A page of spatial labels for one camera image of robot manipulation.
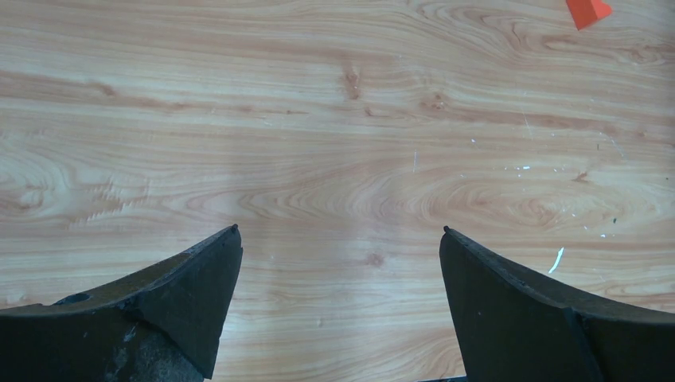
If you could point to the red toy block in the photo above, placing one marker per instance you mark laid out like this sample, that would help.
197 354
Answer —
587 12

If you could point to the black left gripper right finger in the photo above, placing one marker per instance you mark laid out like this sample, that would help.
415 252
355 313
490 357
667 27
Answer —
516 324

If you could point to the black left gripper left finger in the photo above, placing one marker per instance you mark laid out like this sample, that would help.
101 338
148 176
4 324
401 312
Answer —
162 323

